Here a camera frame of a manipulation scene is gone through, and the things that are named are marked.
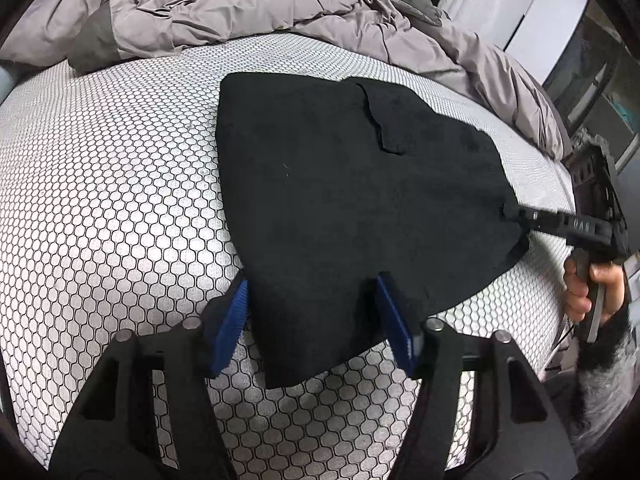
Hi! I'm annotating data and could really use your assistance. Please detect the grey rumpled duvet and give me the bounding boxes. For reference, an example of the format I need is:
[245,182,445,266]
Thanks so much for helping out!
[1,0,570,159]

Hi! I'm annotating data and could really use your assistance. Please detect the light blue pillow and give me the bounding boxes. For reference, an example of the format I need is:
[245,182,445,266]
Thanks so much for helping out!
[0,66,20,104]

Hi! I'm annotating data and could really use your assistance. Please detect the white curtain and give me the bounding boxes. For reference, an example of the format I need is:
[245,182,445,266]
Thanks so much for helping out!
[438,0,588,84]

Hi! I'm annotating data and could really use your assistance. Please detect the right hand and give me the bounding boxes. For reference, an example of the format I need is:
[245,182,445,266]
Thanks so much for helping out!
[562,253,629,326]

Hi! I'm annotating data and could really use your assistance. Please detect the dark wardrobe shelf unit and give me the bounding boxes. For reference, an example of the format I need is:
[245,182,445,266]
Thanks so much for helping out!
[544,0,639,166]

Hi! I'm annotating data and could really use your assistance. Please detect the black pants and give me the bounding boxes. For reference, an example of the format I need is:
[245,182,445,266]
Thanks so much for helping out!
[215,73,528,388]

